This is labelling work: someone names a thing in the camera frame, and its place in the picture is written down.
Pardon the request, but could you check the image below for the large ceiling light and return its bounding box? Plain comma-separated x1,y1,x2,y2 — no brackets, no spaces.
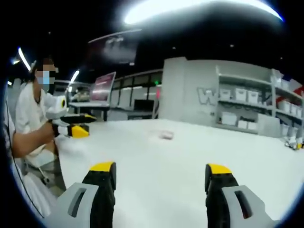
123,0,285,25

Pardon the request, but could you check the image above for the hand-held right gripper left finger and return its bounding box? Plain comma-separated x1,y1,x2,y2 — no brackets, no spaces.
44,161,117,228

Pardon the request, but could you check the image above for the grey cabinet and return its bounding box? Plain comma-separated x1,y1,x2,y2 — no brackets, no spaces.
257,113,281,138

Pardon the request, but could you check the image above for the small yellow black device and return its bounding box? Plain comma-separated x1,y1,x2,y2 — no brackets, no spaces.
284,136,304,152

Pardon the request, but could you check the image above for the grey shelf unit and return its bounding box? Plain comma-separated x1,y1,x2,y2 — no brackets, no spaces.
214,64,304,144

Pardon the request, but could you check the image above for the row of white storage bins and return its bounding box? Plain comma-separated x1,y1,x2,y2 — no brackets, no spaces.
219,78,304,138

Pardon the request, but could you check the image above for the person's white clothing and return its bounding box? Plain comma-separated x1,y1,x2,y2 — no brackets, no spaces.
2,90,57,223

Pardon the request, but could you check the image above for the grey work table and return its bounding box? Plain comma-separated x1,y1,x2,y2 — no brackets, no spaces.
68,101,110,122

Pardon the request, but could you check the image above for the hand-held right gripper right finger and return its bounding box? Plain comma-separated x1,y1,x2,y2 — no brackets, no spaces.
205,163,281,228

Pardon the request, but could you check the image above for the ceiling light strip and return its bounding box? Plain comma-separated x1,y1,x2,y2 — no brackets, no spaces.
18,47,32,72
69,69,80,84

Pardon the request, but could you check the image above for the hanging dark screen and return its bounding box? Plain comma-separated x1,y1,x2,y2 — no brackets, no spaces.
87,29,140,65

